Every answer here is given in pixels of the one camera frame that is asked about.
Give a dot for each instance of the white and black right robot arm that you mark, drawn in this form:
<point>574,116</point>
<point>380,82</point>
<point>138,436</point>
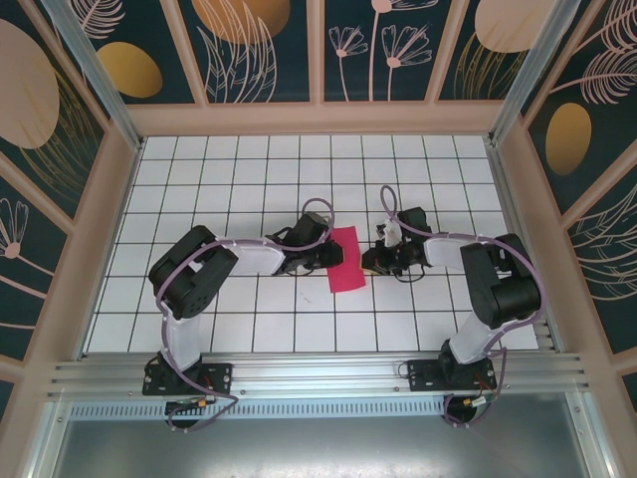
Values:
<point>497,279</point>

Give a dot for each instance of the aluminium table side rail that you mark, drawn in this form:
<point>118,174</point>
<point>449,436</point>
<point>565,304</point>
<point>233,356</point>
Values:
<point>517,199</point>

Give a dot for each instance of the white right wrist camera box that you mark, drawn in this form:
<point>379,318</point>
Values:
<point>390,234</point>

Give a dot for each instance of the pink paper sheet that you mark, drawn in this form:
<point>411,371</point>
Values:
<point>348,279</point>

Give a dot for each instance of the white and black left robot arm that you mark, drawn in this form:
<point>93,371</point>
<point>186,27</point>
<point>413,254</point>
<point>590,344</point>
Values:
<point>254,256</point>

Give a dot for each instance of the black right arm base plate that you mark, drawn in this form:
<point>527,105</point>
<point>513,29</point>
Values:
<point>423,381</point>

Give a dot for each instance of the aluminium frame post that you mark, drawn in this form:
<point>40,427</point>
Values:
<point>89,74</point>
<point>522,74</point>

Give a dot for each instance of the grey sheet metal panel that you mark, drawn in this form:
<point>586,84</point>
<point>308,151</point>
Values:
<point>318,448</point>

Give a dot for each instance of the long aluminium mounting rail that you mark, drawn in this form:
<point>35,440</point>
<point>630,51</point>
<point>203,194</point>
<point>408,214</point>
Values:
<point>318,373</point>

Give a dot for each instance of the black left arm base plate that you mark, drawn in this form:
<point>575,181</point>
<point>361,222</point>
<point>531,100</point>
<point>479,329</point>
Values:
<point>219,378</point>

